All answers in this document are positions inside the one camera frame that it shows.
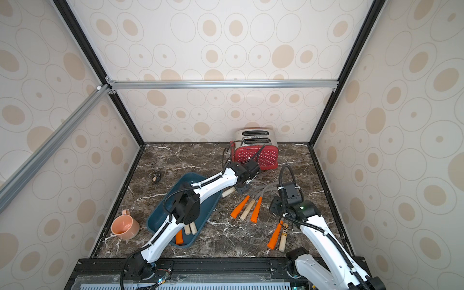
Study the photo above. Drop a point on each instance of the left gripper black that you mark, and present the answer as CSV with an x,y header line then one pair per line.
x,y
243,190

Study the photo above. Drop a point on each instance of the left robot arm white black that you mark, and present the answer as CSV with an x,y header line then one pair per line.
x,y
183,208

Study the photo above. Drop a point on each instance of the orange handle sickle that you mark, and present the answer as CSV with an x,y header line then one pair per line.
x,y
179,238
275,237
241,207
259,197

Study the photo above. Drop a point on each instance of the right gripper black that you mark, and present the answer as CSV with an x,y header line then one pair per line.
x,y
277,207

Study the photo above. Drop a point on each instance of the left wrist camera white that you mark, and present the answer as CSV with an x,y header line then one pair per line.
x,y
251,178

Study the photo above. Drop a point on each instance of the horizontal aluminium bar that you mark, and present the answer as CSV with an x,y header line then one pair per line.
x,y
225,84

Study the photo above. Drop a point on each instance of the pink plastic cup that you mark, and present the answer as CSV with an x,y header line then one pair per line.
x,y
125,226

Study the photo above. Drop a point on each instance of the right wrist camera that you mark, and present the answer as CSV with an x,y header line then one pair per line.
x,y
290,194

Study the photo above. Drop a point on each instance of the teal rectangular storage tray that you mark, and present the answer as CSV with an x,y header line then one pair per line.
x,y
158,216

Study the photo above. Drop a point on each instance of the left diagonal aluminium bar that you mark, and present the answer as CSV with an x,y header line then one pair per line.
x,y
29,169

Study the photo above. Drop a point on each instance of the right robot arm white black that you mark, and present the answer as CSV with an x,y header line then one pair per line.
x,y
340,271

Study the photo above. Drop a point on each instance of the small black plug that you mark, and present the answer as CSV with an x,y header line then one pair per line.
x,y
156,177

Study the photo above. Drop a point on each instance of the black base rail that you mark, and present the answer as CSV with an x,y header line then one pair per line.
x,y
265,273

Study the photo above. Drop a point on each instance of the red polka dot toaster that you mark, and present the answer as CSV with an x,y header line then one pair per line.
x,y
258,144

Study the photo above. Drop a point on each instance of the wooden handle sickle labelled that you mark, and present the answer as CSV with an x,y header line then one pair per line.
x,y
283,237

